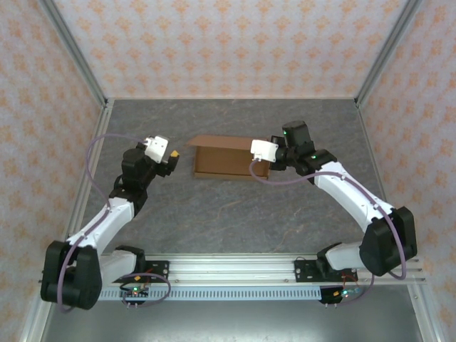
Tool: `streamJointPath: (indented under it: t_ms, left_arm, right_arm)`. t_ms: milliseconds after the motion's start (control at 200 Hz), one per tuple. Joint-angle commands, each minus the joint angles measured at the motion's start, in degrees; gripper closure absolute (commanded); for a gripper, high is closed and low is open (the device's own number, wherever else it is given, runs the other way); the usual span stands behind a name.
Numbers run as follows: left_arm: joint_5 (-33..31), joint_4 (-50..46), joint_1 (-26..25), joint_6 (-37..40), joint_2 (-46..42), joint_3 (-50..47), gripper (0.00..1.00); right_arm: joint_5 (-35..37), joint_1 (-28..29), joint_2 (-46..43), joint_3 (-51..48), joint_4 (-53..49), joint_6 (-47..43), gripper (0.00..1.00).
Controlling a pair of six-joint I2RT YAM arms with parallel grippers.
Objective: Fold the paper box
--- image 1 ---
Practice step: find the brown cardboard box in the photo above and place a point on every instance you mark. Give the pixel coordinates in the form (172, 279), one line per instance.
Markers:
(221, 160)

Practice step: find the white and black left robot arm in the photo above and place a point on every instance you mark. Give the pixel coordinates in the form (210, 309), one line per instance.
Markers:
(82, 281)

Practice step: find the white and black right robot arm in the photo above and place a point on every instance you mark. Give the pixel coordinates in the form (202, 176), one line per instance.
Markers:
(381, 246)

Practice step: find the grey metal panel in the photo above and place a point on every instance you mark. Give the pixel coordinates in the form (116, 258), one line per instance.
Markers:
(231, 320)

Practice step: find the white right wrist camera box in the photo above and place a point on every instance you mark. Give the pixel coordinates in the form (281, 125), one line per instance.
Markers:
(263, 149)

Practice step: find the aluminium side rail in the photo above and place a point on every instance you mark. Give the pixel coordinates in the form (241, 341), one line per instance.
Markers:
(102, 123)
(366, 132)

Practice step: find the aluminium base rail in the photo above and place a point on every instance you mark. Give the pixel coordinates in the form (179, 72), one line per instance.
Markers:
(231, 270)

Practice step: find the aluminium frame post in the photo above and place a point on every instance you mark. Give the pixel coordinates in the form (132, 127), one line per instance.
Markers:
(76, 53)
(386, 53)

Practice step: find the aluminium lower frame bar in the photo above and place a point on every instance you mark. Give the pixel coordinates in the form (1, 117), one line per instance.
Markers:
(30, 331)
(424, 320)

